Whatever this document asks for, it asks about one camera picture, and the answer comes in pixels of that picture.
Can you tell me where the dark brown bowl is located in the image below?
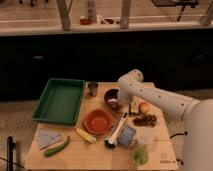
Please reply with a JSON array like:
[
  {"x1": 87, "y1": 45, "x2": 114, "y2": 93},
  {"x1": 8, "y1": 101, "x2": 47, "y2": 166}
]
[{"x1": 104, "y1": 89, "x2": 121, "y2": 111}]

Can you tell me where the small metal cup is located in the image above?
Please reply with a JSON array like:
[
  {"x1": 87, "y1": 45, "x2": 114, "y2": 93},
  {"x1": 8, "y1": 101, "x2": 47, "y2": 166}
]
[{"x1": 88, "y1": 81, "x2": 98, "y2": 97}]

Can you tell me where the green plastic tray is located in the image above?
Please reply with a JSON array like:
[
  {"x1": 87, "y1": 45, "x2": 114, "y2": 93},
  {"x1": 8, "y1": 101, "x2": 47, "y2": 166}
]
[{"x1": 32, "y1": 78, "x2": 86, "y2": 125}]

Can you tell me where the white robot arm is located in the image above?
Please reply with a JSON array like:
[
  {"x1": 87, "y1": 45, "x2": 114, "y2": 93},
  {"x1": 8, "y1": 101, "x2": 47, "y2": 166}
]
[{"x1": 117, "y1": 69, "x2": 213, "y2": 171}]

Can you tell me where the small white box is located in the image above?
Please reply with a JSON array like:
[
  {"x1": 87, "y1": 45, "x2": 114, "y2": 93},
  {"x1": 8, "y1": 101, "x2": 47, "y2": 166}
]
[{"x1": 129, "y1": 97, "x2": 138, "y2": 114}]

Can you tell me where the bunch of dark grapes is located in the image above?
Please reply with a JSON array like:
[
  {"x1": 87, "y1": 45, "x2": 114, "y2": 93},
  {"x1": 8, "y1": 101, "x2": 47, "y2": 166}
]
[{"x1": 133, "y1": 114, "x2": 157, "y2": 127}]

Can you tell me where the red bowl on shelf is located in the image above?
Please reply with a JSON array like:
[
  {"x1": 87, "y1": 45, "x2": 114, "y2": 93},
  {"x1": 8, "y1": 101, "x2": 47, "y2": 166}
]
[{"x1": 80, "y1": 18, "x2": 92, "y2": 25}]

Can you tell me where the black and white spatula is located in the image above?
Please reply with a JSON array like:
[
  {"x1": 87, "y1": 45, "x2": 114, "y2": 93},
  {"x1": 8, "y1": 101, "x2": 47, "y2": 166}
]
[{"x1": 105, "y1": 113, "x2": 127, "y2": 149}]

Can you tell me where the blue sponge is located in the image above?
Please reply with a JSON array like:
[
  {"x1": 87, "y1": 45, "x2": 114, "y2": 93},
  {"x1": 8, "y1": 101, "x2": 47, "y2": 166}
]
[{"x1": 118, "y1": 125, "x2": 136, "y2": 147}]

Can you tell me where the orange bowl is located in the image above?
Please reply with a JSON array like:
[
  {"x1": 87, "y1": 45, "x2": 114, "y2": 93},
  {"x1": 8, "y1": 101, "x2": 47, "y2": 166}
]
[{"x1": 83, "y1": 109, "x2": 112, "y2": 135}]

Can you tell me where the light blue folded cloth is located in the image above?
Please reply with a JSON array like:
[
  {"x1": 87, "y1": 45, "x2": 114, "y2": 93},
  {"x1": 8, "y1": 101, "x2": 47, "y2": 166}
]
[{"x1": 36, "y1": 129, "x2": 62, "y2": 150}]

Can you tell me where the black floor cable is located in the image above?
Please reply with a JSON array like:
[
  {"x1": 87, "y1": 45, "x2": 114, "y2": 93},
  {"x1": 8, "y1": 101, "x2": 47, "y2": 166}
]
[{"x1": 169, "y1": 131, "x2": 186, "y2": 167}]

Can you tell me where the white bottle on shelf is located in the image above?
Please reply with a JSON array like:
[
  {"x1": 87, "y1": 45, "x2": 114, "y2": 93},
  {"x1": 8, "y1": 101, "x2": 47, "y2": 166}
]
[{"x1": 85, "y1": 0, "x2": 97, "y2": 23}]

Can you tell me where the black floor stand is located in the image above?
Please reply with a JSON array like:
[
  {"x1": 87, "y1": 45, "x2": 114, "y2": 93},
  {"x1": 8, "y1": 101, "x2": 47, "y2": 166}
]
[{"x1": 7, "y1": 136, "x2": 15, "y2": 171}]

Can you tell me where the orange peach fruit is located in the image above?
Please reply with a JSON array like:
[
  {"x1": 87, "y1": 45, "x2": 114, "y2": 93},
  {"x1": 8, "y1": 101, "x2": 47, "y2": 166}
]
[{"x1": 138, "y1": 102, "x2": 151, "y2": 114}]

